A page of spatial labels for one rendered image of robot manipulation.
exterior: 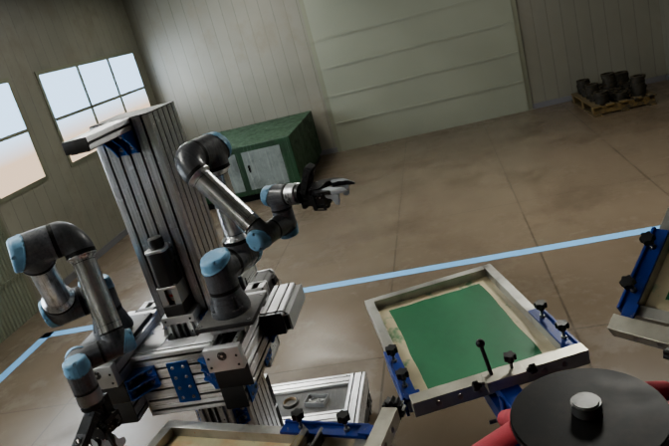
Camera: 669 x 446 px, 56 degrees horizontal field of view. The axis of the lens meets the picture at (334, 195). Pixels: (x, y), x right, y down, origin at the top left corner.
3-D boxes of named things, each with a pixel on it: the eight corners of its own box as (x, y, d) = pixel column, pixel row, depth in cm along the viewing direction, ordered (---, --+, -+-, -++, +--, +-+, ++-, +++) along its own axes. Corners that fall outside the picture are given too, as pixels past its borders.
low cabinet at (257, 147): (324, 156, 1021) (311, 110, 999) (304, 191, 849) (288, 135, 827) (208, 181, 1062) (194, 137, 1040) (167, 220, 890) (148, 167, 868)
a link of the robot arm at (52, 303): (92, 320, 239) (57, 244, 195) (51, 335, 233) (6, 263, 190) (82, 294, 244) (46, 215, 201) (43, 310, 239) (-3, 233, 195)
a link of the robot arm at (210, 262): (201, 294, 230) (189, 261, 226) (225, 277, 240) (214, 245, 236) (225, 295, 223) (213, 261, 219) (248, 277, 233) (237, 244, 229)
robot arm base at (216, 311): (219, 303, 242) (211, 281, 239) (255, 297, 239) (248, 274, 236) (206, 323, 228) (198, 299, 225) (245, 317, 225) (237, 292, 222)
